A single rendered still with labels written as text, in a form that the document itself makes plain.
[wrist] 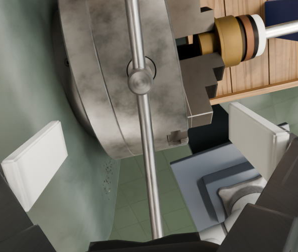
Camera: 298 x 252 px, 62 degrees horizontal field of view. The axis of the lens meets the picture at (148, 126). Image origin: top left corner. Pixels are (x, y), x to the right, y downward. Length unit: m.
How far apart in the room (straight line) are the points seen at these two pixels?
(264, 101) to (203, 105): 1.45
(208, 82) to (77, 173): 0.23
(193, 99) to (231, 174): 0.61
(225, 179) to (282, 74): 0.41
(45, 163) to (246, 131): 0.13
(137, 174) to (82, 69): 1.59
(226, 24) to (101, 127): 0.25
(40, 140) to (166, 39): 0.19
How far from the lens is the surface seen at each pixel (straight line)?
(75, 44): 0.31
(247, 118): 0.16
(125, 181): 1.90
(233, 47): 0.43
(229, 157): 0.97
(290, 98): 1.89
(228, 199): 0.98
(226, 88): 0.70
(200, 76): 0.40
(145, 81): 0.21
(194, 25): 0.43
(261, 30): 0.46
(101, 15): 0.31
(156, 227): 0.26
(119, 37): 0.30
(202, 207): 1.08
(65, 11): 0.33
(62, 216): 0.39
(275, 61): 0.74
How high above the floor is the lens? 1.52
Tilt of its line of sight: 66 degrees down
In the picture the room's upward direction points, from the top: 174 degrees clockwise
